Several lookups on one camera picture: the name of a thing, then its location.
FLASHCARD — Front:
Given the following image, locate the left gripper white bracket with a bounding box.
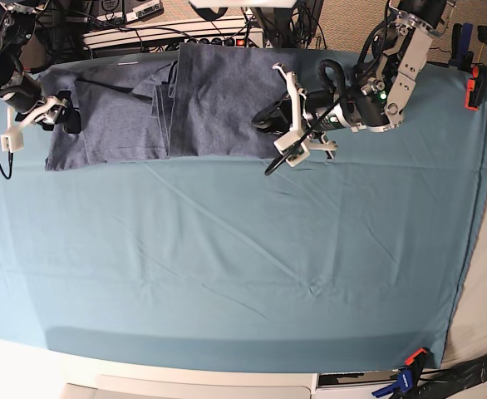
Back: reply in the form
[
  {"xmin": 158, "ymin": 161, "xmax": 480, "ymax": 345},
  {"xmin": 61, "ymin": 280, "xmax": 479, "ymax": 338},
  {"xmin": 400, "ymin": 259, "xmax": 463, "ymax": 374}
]
[{"xmin": 251, "ymin": 62, "xmax": 349, "ymax": 160}]

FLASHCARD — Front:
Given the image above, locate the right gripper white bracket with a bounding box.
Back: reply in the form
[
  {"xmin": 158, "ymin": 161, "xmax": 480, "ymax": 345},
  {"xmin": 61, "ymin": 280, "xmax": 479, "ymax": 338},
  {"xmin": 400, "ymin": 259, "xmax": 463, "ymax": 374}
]
[{"xmin": 5, "ymin": 91, "xmax": 81, "ymax": 135}]

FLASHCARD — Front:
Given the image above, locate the blue-grey heathered T-shirt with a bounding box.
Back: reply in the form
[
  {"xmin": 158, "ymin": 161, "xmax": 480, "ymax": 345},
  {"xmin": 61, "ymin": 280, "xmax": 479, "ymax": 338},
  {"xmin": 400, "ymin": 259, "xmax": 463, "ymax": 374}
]
[{"xmin": 40, "ymin": 44, "xmax": 298, "ymax": 171}]

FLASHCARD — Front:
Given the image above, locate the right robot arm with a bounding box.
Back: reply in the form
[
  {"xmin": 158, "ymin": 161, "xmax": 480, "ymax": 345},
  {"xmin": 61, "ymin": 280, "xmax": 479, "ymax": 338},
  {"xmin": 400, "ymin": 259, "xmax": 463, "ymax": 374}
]
[{"xmin": 0, "ymin": 1, "xmax": 81, "ymax": 134}]

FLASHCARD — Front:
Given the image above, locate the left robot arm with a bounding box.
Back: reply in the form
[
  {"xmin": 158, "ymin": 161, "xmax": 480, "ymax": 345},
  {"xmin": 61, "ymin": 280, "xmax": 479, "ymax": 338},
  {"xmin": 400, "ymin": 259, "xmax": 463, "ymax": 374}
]
[{"xmin": 252, "ymin": 1, "xmax": 455, "ymax": 175}]

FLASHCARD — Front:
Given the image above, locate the white power strip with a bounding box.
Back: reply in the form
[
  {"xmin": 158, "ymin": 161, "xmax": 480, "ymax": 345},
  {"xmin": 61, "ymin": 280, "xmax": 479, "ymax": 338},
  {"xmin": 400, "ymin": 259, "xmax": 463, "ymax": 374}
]
[{"xmin": 82, "ymin": 17, "xmax": 265, "ymax": 50}]

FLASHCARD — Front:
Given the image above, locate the teal table cloth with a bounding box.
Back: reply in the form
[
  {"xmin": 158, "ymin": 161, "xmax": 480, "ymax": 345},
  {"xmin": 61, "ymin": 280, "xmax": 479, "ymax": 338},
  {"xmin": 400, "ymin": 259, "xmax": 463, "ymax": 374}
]
[{"xmin": 0, "ymin": 66, "xmax": 487, "ymax": 372}]

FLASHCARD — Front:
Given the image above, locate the blue black clamp top right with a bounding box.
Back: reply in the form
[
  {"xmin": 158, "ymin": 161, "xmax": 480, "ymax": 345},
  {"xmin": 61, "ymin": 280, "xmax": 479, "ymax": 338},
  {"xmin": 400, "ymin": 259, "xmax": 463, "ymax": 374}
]
[{"xmin": 448, "ymin": 22, "xmax": 474, "ymax": 71}]

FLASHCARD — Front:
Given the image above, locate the orange black clamp top right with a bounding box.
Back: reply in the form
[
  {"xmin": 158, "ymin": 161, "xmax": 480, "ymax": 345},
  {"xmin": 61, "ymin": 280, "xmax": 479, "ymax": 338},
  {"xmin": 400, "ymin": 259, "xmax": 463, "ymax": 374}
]
[{"xmin": 465, "ymin": 64, "xmax": 487, "ymax": 111}]

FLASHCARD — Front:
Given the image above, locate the orange blue clamp bottom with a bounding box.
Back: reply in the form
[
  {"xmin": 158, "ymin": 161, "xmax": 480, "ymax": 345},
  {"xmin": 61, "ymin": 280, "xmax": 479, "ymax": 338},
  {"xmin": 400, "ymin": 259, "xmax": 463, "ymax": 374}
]
[{"xmin": 372, "ymin": 347, "xmax": 430, "ymax": 398}]

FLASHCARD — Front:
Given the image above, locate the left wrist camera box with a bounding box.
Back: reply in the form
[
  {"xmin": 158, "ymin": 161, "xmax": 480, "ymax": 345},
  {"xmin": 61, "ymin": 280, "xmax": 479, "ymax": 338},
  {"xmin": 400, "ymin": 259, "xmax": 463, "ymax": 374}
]
[{"xmin": 273, "ymin": 131, "xmax": 310, "ymax": 167}]

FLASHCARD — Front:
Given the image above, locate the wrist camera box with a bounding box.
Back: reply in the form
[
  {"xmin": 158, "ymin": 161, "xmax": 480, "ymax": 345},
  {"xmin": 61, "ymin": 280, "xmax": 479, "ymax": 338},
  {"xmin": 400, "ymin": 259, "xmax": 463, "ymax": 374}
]
[
  {"xmin": 0, "ymin": 130, "xmax": 24, "ymax": 154},
  {"xmin": 273, "ymin": 131, "xmax": 310, "ymax": 167}
]

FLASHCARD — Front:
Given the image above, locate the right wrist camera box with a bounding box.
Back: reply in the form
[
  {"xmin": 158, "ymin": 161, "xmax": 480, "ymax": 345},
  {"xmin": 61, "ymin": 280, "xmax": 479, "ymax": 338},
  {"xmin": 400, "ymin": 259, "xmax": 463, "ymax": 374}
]
[{"xmin": 0, "ymin": 130, "xmax": 24, "ymax": 154}]

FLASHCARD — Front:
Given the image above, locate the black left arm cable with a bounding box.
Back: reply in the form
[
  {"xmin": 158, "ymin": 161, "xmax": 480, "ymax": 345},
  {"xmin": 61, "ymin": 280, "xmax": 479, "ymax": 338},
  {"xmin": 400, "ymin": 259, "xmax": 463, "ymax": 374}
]
[{"xmin": 263, "ymin": 57, "xmax": 348, "ymax": 176}]

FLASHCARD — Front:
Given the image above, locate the black cable bundle bottom right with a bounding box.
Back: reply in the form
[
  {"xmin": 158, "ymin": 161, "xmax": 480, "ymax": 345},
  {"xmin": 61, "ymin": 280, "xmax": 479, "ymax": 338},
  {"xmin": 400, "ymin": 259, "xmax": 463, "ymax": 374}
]
[{"xmin": 417, "ymin": 351, "xmax": 487, "ymax": 399}]

